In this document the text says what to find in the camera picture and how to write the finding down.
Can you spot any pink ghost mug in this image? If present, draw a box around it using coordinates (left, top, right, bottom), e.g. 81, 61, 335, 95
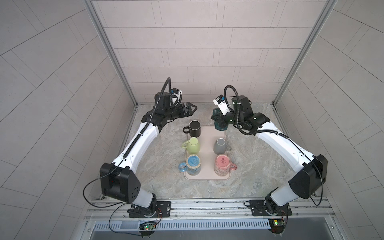
214, 155, 238, 177

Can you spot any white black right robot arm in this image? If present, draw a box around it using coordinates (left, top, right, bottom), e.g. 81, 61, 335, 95
211, 95, 328, 216

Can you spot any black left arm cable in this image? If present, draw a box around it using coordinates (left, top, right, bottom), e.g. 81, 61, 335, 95
82, 77, 172, 209

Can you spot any left green circuit board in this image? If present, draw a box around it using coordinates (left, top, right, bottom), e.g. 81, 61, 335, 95
139, 221, 157, 238

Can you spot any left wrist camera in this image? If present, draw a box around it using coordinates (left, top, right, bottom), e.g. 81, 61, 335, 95
171, 88, 183, 106

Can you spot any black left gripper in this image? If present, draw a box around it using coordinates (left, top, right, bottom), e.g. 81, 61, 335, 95
162, 102, 197, 121

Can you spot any blue butterfly mug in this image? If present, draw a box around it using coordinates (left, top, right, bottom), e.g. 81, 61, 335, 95
179, 155, 201, 176

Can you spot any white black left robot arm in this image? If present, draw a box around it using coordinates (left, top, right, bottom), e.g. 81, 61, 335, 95
100, 89, 198, 217

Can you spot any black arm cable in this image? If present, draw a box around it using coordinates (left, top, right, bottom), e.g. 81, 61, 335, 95
82, 77, 172, 209
223, 84, 325, 207

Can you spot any right circuit board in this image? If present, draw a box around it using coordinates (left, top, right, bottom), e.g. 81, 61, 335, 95
269, 219, 286, 235

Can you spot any grey mug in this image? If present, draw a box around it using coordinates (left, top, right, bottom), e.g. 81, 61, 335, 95
213, 138, 232, 155

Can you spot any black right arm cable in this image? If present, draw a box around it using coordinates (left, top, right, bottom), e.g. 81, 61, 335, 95
223, 84, 325, 207

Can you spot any black mug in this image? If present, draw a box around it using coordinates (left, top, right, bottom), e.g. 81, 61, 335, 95
183, 121, 201, 138

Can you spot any aluminium mounting rail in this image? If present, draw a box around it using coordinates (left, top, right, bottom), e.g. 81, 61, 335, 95
81, 198, 336, 221

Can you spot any dark green mug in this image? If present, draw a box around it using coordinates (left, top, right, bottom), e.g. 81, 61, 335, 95
211, 108, 228, 132

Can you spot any beige drying mat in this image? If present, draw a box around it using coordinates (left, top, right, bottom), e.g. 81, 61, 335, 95
184, 126, 231, 181

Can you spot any light green mug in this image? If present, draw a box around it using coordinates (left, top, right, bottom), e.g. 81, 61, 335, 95
182, 137, 200, 155

